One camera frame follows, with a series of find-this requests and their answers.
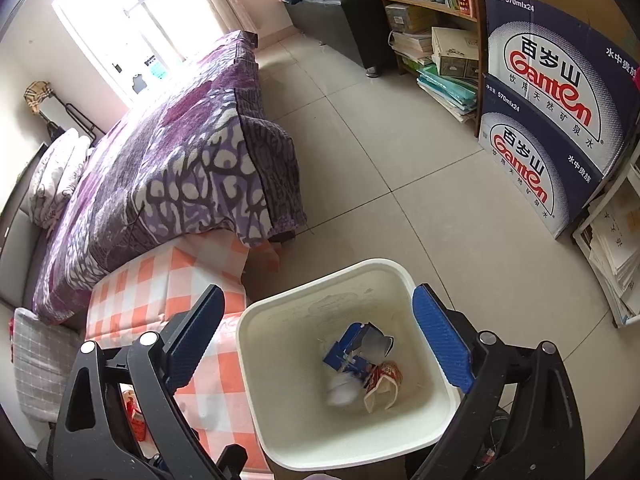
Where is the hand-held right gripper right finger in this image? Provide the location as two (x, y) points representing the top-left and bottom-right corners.
(407, 283), (586, 480)

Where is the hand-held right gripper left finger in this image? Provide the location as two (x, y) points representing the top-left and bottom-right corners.
(35, 284), (248, 480)

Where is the white plastic trash bin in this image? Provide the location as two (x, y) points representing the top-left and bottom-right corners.
(235, 258), (462, 476)

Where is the orange white checked cloth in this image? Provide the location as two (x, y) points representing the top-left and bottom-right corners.
(85, 232), (281, 476)

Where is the red white paper cup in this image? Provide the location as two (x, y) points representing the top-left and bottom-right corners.
(363, 360), (403, 413)

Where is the red snack packet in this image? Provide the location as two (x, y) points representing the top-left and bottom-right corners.
(122, 389), (149, 442)

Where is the white crumpled tissue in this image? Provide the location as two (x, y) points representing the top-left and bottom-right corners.
(325, 372), (368, 406)

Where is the grey checked cushion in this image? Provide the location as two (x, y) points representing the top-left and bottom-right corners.
(10, 307), (81, 423)

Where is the blue white water carton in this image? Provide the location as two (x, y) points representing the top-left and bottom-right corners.
(482, 0), (640, 181)
(477, 75), (626, 241)

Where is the open box of papers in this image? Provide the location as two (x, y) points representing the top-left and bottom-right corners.
(572, 165), (640, 328)

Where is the bed with purple blanket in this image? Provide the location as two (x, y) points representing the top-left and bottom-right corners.
(32, 30), (308, 326)

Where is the folded white floral quilt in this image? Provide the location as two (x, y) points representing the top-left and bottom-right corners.
(27, 127), (93, 231)

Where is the stack of green books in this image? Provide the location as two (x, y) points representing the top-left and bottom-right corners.
(415, 62), (481, 123)

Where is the black coat rack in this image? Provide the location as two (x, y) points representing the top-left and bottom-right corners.
(37, 95), (108, 143)

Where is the white printed box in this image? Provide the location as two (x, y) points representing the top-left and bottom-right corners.
(431, 26), (481, 81)

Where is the beige plaid scarf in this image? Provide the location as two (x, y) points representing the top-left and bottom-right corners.
(25, 80), (56, 117)

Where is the wooden bookshelf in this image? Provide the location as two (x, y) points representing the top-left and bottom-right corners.
(367, 0), (496, 138)

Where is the stack of pale shelf books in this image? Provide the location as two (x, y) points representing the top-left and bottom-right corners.
(385, 2), (436, 68)

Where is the bright window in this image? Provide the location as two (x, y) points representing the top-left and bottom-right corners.
(52, 0), (221, 106)

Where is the black storage bench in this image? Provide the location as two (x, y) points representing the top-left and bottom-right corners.
(290, 0), (396, 73)

